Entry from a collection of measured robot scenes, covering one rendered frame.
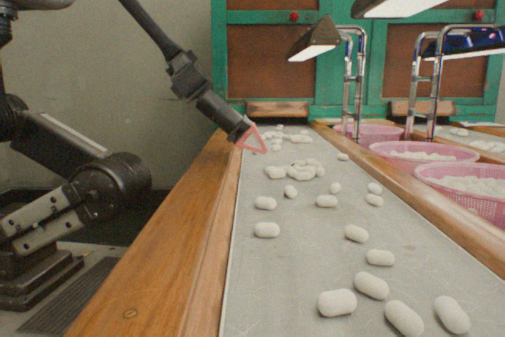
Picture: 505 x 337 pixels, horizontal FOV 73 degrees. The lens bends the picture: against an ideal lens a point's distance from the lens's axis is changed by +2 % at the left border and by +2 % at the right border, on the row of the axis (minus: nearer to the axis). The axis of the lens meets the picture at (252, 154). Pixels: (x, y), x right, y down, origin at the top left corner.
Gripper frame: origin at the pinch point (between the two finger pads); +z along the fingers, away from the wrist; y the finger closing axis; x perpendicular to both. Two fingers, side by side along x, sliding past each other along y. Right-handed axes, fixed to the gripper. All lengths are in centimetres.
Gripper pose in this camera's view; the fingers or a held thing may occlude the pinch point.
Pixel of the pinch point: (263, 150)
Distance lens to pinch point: 84.2
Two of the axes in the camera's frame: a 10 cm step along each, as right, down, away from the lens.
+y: 0.0, -2.1, 9.8
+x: -6.6, 7.4, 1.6
